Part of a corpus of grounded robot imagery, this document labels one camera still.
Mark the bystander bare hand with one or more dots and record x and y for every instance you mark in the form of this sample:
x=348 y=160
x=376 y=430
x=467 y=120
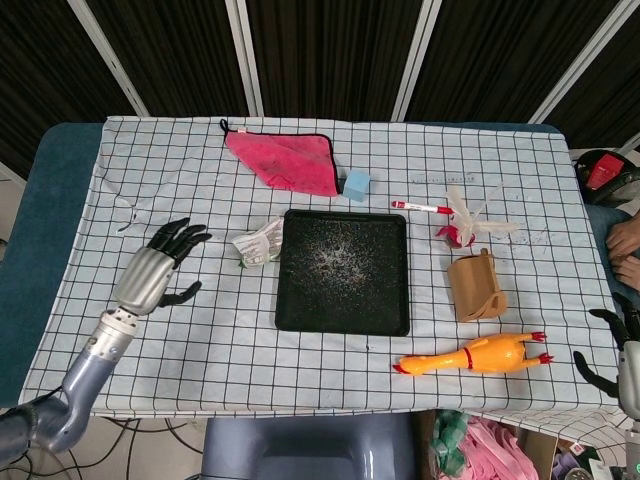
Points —
x=627 y=237
x=630 y=270

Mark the transparent ruler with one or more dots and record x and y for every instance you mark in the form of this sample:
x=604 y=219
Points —
x=442 y=177

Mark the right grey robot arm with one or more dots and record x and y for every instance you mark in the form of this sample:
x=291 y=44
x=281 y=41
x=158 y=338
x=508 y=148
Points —
x=632 y=450

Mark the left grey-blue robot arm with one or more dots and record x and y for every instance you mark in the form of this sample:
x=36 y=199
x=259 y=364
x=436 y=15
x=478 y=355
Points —
x=87 y=375

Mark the white partition post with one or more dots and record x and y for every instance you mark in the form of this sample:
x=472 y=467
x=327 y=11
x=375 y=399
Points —
x=416 y=55
x=245 y=55
x=107 y=55
x=582 y=55

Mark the yellow rubber chicken toy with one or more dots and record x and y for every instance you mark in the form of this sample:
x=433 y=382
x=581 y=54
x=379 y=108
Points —
x=485 y=356

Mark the pink cloth with black trim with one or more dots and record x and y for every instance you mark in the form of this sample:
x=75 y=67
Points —
x=295 y=160

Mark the red and white marker pen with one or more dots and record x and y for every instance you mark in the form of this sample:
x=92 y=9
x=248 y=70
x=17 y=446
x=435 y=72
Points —
x=417 y=206

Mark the black pleated curtain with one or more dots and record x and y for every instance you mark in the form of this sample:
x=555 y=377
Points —
x=330 y=50

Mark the green fabric bundle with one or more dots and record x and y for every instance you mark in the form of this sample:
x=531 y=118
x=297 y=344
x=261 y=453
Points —
x=450 y=440

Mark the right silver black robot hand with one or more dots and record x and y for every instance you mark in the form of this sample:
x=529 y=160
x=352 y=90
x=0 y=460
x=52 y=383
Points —
x=631 y=370

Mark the cardboard box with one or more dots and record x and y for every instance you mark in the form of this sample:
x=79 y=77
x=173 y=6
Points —
x=537 y=450

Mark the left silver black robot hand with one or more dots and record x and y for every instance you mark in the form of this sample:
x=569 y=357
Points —
x=145 y=277

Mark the light blue foam cube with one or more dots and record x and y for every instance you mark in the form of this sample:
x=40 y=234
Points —
x=357 y=186

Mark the red and black headset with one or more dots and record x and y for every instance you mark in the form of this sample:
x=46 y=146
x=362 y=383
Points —
x=602 y=170

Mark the small white green packet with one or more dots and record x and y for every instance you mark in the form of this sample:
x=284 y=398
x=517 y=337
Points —
x=257 y=245

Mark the pink fabric bundle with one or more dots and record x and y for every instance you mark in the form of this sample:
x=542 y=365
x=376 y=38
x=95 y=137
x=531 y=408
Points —
x=492 y=447

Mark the black square tray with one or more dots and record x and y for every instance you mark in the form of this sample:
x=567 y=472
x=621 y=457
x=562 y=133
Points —
x=342 y=272

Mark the white feather shuttlecock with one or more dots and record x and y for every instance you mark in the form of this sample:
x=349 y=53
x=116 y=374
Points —
x=467 y=227

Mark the white black-checked tablecloth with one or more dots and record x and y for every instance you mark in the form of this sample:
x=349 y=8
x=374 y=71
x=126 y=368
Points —
x=150 y=175

